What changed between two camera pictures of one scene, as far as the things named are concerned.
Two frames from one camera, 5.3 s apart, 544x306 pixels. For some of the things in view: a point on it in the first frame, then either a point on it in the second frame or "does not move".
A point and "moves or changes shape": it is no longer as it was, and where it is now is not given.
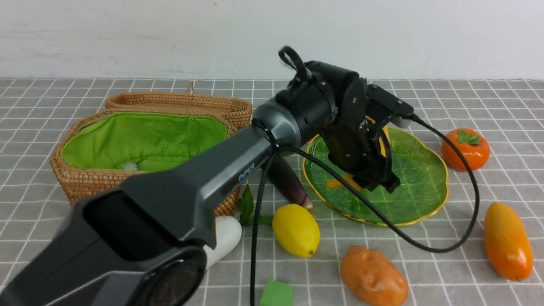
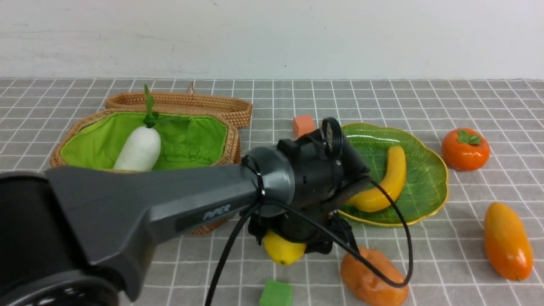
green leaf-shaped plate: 417,166 does not move
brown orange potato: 373,276 does not move
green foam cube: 277,293 does not move
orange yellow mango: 508,244 does not move
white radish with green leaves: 228,228 moves or changes shape
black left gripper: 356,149 to 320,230
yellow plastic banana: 335,183 to 392,184
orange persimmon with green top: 472,146 does not move
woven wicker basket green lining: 141,141 does not move
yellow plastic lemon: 296,229 moves or changes shape
